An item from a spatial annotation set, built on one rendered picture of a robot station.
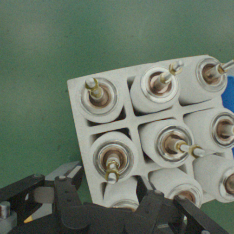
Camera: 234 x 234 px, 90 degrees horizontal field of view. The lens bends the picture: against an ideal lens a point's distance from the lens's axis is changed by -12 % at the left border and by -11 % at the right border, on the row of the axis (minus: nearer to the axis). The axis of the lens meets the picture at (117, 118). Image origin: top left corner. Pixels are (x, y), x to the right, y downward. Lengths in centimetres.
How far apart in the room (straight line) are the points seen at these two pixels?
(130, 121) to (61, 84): 34
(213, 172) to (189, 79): 20
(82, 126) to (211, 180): 31
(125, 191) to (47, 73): 51
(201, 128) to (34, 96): 57
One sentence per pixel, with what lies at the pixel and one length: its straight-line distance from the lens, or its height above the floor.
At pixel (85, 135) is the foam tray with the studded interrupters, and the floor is 18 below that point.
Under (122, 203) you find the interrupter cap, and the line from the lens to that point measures 28.
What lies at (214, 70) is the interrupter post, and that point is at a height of 28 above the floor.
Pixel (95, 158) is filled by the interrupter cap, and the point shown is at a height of 25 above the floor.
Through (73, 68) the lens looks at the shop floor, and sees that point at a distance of 57.
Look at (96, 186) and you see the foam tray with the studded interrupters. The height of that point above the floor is 18.
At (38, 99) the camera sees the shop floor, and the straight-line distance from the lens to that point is 59.
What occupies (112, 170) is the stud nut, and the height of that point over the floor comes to 33.
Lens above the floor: 49
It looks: 87 degrees down
